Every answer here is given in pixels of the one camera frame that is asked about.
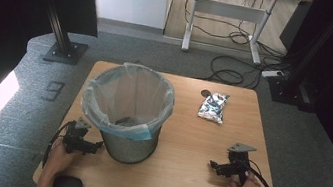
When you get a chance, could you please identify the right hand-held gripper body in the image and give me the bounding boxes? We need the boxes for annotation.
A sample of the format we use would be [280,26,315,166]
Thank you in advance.
[221,141,258,187]

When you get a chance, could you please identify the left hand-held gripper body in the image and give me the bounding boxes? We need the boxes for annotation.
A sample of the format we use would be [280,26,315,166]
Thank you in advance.
[61,115,99,158]

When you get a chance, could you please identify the person's left hand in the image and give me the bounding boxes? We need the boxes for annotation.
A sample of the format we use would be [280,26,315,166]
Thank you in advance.
[45,136,81,179]

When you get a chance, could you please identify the black mesh trash can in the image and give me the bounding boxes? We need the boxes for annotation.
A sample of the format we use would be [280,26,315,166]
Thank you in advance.
[94,117,163,169]

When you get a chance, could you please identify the silver snack packet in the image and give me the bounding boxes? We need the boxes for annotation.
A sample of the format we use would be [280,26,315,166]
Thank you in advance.
[196,89,231,126]

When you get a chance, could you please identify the translucent plastic bin liner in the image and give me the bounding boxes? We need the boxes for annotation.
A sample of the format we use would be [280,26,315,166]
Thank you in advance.
[75,56,181,147]

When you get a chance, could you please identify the dark round table grommet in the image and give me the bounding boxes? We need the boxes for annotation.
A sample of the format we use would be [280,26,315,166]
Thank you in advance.
[199,88,213,99]

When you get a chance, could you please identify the white power strip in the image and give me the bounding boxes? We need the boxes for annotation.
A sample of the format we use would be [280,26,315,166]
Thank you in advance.
[260,67,285,82]

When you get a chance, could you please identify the black metal stand with base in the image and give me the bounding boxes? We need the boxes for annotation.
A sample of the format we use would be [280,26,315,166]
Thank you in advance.
[37,0,96,69]
[264,0,333,113]

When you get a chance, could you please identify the black computer tower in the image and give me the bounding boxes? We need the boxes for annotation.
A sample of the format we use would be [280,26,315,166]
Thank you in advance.
[276,0,316,57]

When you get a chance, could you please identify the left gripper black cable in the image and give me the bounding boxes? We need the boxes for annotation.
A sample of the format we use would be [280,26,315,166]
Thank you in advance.
[41,117,78,172]

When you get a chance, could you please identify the black floor cable bundle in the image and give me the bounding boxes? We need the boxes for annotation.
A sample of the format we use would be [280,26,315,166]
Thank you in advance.
[197,51,282,94]

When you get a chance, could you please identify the black cables under desk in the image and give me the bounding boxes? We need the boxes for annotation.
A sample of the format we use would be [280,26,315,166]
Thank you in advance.
[178,0,294,59]

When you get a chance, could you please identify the grey metal frame desk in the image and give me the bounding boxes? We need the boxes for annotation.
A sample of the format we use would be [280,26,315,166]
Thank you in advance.
[174,0,315,74]

